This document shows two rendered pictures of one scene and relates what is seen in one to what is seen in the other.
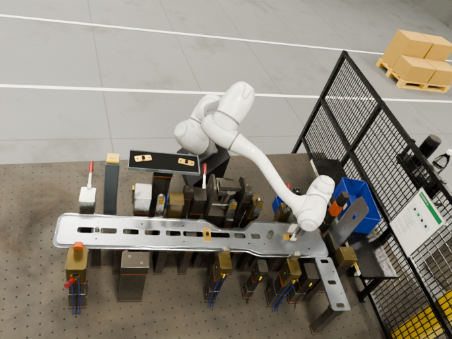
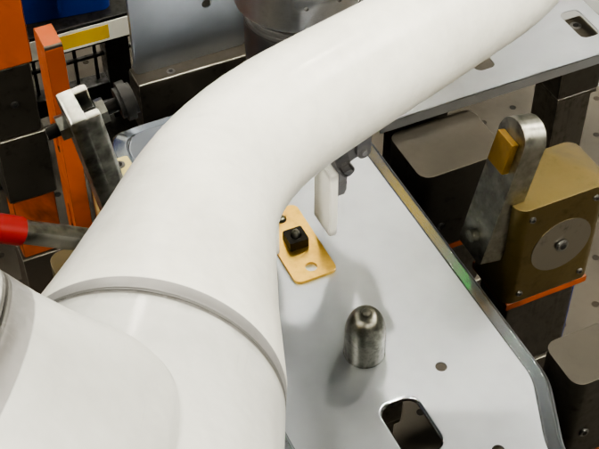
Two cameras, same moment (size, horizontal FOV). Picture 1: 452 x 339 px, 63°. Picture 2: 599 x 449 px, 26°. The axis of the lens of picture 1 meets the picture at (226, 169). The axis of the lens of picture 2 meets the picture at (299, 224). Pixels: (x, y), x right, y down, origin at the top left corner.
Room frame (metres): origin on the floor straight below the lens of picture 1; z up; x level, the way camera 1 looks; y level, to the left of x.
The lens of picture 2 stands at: (1.37, 0.29, 1.79)
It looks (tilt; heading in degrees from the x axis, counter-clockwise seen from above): 46 degrees down; 266
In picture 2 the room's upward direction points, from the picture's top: straight up
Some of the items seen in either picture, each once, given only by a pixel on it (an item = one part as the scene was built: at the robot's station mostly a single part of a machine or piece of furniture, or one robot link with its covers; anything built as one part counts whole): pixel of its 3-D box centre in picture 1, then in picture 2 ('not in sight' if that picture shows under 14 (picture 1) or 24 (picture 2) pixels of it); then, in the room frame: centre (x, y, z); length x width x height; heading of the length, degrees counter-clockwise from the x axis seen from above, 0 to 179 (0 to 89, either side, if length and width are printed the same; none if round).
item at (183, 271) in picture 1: (185, 251); not in sight; (1.12, 0.05, 0.84); 0.12 x 0.05 x 0.29; 21
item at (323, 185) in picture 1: (319, 192); not in sight; (1.31, -0.45, 1.38); 0.13 x 0.11 x 0.16; 170
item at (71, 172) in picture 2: not in sight; (86, 262); (1.51, -0.49, 0.95); 0.03 x 0.01 x 0.50; 111
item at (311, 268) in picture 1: (301, 286); (447, 242); (1.16, -0.60, 0.84); 0.12 x 0.07 x 0.28; 21
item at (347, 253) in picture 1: (333, 270); not in sight; (1.30, -0.76, 0.88); 0.08 x 0.08 x 0.36; 21
